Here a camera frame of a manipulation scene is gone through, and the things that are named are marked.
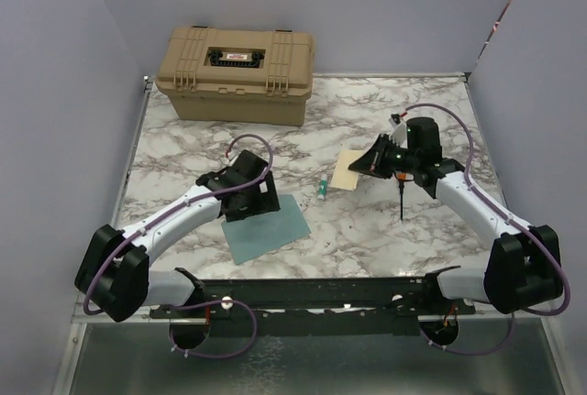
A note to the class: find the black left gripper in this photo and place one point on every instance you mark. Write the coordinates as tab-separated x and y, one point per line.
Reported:
266	201

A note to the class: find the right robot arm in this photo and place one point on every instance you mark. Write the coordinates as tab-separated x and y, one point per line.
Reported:
521	270

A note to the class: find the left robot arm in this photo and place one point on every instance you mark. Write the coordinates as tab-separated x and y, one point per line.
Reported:
116	277

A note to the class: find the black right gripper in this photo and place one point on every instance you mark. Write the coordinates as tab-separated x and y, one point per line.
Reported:
372	161

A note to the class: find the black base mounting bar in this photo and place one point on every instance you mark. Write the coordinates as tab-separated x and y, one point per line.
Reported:
363	306

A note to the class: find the teal envelope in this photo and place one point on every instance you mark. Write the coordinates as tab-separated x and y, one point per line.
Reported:
257	235

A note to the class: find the orange handled screwdriver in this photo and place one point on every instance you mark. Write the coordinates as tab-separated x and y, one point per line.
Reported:
402	180

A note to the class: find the tan plastic toolbox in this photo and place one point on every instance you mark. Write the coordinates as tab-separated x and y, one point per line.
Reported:
263	77

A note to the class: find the cream paper letter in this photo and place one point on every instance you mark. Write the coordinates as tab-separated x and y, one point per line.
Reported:
343	178

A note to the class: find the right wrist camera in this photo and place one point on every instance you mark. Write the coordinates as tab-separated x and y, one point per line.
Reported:
399	134

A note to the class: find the green white glue stick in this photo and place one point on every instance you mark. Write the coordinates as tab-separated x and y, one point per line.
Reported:
322	187

